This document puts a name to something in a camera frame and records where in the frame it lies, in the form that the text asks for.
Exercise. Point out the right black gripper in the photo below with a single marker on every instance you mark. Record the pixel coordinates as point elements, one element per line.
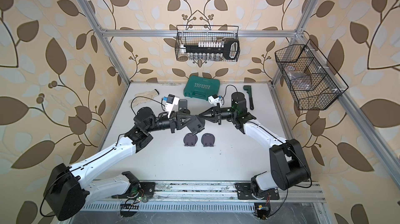
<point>211,111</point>

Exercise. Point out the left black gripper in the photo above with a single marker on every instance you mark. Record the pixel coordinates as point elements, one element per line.
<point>178,122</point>

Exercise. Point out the black phone stand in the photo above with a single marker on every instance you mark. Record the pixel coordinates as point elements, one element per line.
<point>183,107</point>
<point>199,125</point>

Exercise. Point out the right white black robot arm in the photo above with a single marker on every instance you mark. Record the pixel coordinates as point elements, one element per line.
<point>288,165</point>

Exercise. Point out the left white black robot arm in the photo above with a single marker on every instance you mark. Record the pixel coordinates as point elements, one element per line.
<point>70,188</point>

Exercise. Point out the purple phone stand front left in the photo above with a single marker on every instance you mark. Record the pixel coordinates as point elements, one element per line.
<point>190,140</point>

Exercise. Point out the purple phone stand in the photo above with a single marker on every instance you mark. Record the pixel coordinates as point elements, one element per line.
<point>208,140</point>
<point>190,140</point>

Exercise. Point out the purple phone stand front right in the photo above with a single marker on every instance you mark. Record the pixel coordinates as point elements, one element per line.
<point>208,140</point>

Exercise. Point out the green plastic tool case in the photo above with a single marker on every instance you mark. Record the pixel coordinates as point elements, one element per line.
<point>201,88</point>

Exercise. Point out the white work glove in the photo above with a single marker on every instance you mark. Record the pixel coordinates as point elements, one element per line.
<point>143,97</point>

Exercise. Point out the green black hand tool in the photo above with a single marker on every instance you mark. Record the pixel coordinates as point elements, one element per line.
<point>248,90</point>

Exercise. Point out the black socket set holder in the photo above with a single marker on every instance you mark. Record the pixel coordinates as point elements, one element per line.
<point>225,50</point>

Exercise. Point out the clear plastic bag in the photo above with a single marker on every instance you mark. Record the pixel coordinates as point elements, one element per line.
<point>299,80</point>

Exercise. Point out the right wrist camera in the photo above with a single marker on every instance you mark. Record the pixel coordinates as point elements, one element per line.
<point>215,100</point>

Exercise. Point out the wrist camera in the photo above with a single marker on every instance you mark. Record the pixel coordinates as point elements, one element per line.
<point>215,100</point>
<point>170,102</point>

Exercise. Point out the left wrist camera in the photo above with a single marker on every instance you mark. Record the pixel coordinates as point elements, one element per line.
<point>170,102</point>

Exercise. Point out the black wire basket back wall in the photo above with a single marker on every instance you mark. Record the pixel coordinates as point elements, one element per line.
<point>187,34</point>

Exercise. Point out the black wire basket wall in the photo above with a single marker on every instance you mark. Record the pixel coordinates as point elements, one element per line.
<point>311,78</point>
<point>187,34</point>

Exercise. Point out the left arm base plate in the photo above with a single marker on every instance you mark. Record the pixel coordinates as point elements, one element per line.
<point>138,190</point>

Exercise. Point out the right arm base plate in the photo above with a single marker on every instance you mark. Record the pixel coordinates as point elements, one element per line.
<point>250,191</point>

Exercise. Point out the black wire basket right wall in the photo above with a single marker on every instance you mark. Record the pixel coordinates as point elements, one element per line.
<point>311,78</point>

